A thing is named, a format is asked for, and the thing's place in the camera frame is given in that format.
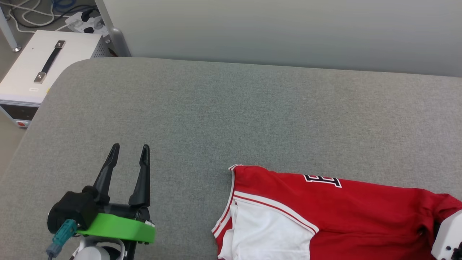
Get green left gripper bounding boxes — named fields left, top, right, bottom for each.
left=77, top=143, right=157, bottom=243

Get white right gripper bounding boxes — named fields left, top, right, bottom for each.
left=431, top=209, right=462, bottom=260

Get red white basketball jersey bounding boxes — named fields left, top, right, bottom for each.
left=211, top=164, right=462, bottom=260

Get grey partition foot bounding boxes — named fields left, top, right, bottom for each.
left=94, top=0, right=131, bottom=57

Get grey table leg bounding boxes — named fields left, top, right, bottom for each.
left=0, top=5, right=22, bottom=52

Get white partition panel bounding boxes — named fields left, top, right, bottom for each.
left=103, top=0, right=462, bottom=78

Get teal cable connector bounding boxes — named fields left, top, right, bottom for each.
left=46, top=219, right=78, bottom=258

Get white box with black handle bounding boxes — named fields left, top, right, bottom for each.
left=0, top=30, right=111, bottom=129

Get blue cable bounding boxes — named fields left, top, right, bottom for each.
left=52, top=0, right=79, bottom=10

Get white floor cable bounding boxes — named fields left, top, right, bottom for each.
left=7, top=0, right=74, bottom=34

